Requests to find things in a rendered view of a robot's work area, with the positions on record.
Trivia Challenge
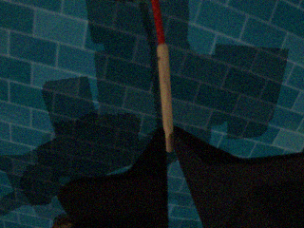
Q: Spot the red string with tan wooden stick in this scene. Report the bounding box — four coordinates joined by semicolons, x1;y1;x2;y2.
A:
151;0;175;152

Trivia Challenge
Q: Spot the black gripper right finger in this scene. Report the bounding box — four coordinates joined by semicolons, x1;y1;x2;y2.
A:
173;126;304;228

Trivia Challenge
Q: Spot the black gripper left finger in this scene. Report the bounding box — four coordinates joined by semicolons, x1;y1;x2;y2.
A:
57;127;168;228

